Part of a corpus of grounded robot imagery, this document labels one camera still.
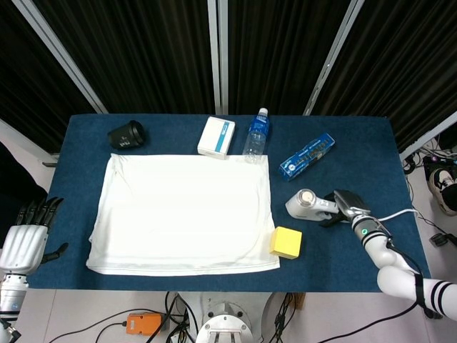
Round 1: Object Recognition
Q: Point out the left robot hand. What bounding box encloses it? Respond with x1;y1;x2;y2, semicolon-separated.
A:
0;196;69;275

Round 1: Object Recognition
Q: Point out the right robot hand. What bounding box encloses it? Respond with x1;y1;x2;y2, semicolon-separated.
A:
319;189;372;229

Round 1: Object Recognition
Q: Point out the silver handheld device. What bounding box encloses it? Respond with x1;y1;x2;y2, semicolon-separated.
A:
284;188;344;224

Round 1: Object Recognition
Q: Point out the silver robot base column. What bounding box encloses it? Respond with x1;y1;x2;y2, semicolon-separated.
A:
195;292;267;343

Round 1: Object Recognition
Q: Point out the dark blue table cover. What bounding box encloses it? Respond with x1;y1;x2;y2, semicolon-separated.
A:
26;114;433;293

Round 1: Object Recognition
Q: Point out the long blue cardboard box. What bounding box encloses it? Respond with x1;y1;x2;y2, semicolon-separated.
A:
279;132;336;182

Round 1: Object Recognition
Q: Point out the yellow foam cube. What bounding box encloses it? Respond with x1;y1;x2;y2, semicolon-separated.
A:
268;226;303;259

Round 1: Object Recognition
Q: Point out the black and white shoe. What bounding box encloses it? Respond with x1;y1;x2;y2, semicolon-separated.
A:
428;167;457;216

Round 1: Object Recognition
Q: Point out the clear plastic water bottle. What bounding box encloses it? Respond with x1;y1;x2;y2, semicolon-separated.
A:
241;107;270;164

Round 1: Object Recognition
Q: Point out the orange box on floor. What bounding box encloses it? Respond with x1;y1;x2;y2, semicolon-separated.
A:
126;312;164;337

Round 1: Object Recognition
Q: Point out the black cup with white print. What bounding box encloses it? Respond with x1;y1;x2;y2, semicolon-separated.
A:
107;119;146;150

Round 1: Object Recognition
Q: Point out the white box with blue stripe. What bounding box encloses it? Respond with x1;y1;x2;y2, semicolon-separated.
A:
196;116;236;161

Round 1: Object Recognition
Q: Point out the white cotton garment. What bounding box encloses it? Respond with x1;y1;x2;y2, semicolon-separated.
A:
85;153;281;277

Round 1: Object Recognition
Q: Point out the black pleated curtain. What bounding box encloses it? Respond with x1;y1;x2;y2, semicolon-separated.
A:
0;0;457;155

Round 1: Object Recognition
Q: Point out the thin white cable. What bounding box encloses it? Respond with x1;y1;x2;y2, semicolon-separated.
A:
376;209;419;223

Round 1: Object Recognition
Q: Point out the grey metal frame post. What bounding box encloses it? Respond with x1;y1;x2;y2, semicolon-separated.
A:
208;0;230;116
399;110;457;162
303;0;366;116
12;0;109;114

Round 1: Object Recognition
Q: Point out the black floor cable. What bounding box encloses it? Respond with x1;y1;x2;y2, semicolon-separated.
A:
48;309;128;343

